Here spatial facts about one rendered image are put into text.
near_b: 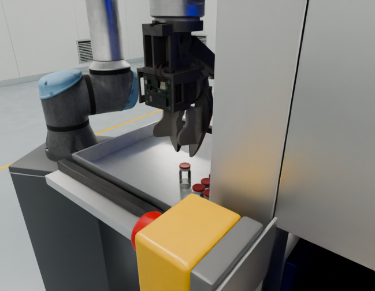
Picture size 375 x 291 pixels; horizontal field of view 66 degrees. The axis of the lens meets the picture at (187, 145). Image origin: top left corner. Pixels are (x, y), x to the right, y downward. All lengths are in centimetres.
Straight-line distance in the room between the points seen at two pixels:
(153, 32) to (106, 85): 47
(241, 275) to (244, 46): 16
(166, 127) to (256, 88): 29
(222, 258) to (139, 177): 39
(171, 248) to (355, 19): 18
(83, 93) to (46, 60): 517
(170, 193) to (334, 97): 37
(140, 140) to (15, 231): 142
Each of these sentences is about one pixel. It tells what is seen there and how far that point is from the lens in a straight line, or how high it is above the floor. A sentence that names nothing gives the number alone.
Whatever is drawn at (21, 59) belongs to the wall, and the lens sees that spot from 582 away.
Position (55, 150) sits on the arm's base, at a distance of 88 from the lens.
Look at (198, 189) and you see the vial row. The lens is 45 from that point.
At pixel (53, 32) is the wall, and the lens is 605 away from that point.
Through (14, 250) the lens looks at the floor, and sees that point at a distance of 190.
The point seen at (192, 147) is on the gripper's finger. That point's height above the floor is 97.
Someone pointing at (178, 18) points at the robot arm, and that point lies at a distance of 41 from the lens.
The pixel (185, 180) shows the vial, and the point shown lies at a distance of 52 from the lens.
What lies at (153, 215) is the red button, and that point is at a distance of 27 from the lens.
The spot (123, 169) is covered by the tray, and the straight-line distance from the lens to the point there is 61.
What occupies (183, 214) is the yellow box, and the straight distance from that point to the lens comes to 24.
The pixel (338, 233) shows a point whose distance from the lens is 25.
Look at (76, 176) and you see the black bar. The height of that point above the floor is 89.
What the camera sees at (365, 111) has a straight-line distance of 20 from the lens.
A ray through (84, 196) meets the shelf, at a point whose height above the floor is 88.
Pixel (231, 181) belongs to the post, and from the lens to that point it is 26.
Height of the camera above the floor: 118
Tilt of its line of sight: 26 degrees down
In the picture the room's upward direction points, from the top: straight up
